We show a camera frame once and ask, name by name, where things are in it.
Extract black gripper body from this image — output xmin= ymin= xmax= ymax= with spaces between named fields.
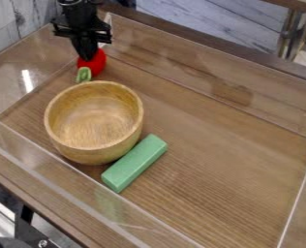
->
xmin=50 ymin=1 xmax=114 ymax=45

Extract clear acrylic tray wall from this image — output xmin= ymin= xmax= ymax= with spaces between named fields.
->
xmin=0 ymin=122 xmax=202 ymax=248

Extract green rectangular block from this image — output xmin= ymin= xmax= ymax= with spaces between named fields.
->
xmin=102 ymin=134 xmax=167 ymax=193

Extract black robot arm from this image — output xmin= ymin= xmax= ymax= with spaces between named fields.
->
xmin=51 ymin=0 xmax=111 ymax=61

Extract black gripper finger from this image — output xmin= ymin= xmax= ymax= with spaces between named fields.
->
xmin=71 ymin=37 xmax=89 ymax=60
xmin=87 ymin=39 xmax=99 ymax=60

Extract black table frame bracket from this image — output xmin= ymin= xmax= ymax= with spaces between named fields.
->
xmin=15 ymin=205 xmax=62 ymax=248

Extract wooden bowl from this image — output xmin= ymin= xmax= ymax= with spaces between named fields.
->
xmin=45 ymin=80 xmax=145 ymax=166

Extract metal table leg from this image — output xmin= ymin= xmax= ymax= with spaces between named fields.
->
xmin=278 ymin=10 xmax=306 ymax=61

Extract red plush fruit green stem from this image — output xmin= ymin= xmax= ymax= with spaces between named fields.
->
xmin=75 ymin=49 xmax=107 ymax=83

